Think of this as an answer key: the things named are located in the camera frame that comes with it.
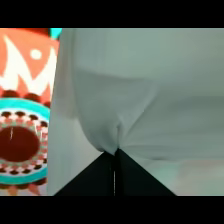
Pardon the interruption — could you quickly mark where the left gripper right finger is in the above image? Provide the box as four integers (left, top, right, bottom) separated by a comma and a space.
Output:
114, 148, 177, 197

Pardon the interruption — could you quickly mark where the white T-shirt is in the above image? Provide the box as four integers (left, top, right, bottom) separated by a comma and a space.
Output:
46, 27, 224, 197

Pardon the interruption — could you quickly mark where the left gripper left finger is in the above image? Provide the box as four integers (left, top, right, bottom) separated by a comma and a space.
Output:
54, 150, 116, 197

